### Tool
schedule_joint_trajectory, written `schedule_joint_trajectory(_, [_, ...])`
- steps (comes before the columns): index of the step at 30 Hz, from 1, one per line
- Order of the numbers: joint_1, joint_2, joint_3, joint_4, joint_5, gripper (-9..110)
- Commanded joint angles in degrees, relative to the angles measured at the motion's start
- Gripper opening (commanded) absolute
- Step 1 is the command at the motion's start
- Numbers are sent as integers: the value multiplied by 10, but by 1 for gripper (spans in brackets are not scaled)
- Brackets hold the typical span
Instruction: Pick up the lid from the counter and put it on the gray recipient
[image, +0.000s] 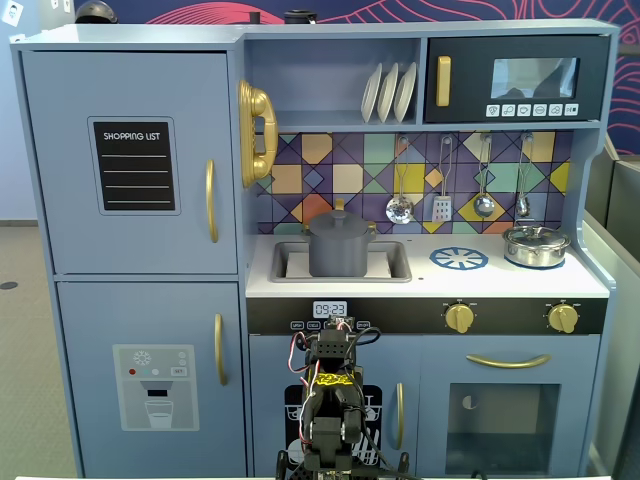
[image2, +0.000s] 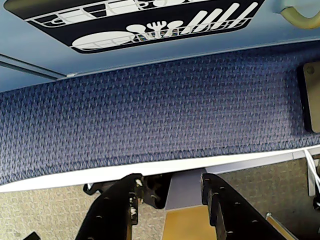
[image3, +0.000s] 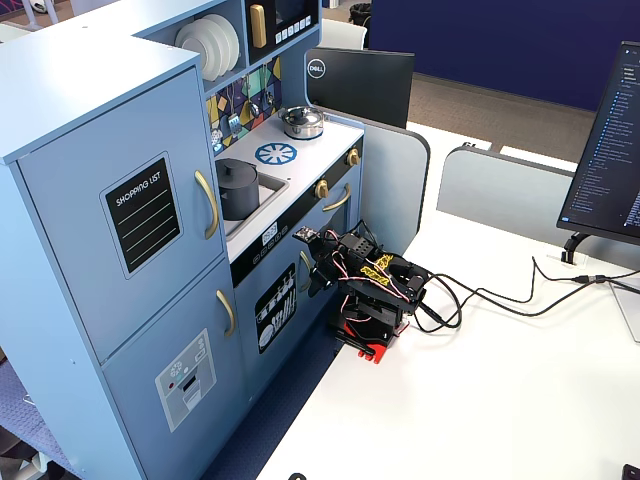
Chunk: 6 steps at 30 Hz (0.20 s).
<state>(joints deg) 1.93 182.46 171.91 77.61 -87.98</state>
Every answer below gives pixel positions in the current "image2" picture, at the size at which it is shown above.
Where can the tan wooden block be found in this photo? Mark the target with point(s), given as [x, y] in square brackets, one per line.
[314, 100]

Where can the gray post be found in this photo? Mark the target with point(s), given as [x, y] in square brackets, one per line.
[185, 191]

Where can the blue toy kitchen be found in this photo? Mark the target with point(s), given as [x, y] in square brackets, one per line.
[175, 53]

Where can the blue dishwasher door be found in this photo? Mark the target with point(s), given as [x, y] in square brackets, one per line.
[45, 35]

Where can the blue woven mat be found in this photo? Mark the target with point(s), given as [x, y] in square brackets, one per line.
[150, 110]

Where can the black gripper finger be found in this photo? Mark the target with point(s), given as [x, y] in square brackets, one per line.
[111, 208]
[237, 217]

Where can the tan wooden board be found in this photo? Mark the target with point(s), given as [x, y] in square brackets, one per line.
[186, 225]

